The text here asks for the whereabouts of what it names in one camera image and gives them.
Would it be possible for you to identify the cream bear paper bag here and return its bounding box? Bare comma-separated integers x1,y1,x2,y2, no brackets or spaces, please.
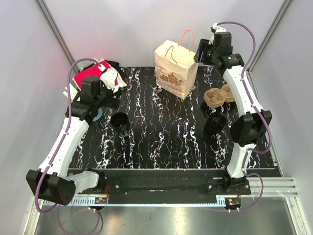
154,37,199,100

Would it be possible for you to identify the brown pulp cup carrier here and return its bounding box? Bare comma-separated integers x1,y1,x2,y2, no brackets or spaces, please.
203,84,235,108

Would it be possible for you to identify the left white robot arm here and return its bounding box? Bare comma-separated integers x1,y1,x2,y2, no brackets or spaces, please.
26,74,125,206

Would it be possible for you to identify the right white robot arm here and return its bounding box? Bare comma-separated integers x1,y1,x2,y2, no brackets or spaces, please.
194,29,272,194

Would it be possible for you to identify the light blue cup holder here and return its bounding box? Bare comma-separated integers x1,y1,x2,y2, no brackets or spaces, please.
93,108,103,121

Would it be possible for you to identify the black cup stack left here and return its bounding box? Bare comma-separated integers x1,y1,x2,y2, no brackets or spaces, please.
110,112,130,137

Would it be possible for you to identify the black cup stack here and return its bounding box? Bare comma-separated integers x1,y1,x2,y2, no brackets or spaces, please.
204,113,226,135
110,112,130,137

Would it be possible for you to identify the red napkin stack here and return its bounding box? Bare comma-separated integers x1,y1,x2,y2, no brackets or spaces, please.
72,61,111,89

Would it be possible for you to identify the black napkin tray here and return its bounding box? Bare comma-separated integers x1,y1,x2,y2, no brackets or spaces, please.
83,59,127,95

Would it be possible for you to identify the white stirrer sticks bundle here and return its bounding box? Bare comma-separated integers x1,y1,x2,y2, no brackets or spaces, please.
63,84,78,100

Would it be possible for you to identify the black cup stack right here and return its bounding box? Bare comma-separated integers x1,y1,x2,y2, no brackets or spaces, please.
204,113,226,135

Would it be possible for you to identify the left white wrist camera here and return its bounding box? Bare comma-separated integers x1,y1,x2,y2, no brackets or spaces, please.
100,68,118,90

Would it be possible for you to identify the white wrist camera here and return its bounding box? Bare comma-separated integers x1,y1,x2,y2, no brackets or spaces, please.
211,23,227,33
100,68,118,90

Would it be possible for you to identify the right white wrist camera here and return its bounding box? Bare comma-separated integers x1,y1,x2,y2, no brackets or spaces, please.
211,23,227,33

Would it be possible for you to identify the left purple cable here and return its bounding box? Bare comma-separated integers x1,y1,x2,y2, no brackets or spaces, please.
35,58,103,233

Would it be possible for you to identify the aluminium rail frame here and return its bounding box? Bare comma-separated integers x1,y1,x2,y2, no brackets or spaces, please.
24,0,313,235

